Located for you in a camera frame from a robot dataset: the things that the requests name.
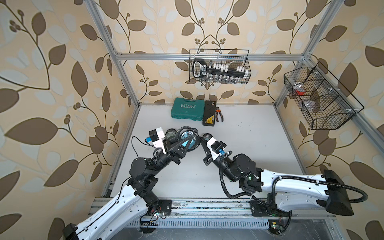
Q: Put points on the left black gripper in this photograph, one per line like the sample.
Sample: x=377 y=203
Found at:
x=170 y=150

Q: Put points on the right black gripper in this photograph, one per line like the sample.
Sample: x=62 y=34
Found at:
x=209 y=159

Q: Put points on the green charger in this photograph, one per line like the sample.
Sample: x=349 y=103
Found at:
x=188 y=141

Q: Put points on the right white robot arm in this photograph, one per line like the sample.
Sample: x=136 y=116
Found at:
x=239 y=177

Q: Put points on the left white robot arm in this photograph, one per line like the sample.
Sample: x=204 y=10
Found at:
x=135 y=196

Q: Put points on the green plastic tool case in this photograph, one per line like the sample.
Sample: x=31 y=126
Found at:
x=188 y=109

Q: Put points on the black yellow-label case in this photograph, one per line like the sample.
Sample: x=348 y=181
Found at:
x=209 y=116

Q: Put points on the orange black pliers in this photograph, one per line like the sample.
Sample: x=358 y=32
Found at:
x=218 y=115

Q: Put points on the black socket set holder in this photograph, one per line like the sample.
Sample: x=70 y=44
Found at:
x=201 y=68

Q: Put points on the red item in basket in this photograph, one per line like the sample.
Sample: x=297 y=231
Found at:
x=299 y=90

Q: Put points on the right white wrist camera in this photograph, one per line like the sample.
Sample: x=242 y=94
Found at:
x=217 y=148

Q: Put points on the aluminium front rail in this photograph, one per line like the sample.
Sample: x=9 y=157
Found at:
x=219 y=208

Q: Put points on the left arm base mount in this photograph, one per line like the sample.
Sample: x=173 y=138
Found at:
x=159 y=207

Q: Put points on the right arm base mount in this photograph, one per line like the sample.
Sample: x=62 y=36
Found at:
x=260 y=208

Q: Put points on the back wire basket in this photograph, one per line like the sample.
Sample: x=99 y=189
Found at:
x=232 y=58

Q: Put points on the wire basket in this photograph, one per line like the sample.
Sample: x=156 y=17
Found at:
x=232 y=58
x=329 y=101

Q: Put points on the right wire basket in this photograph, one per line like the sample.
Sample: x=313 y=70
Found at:
x=329 y=101

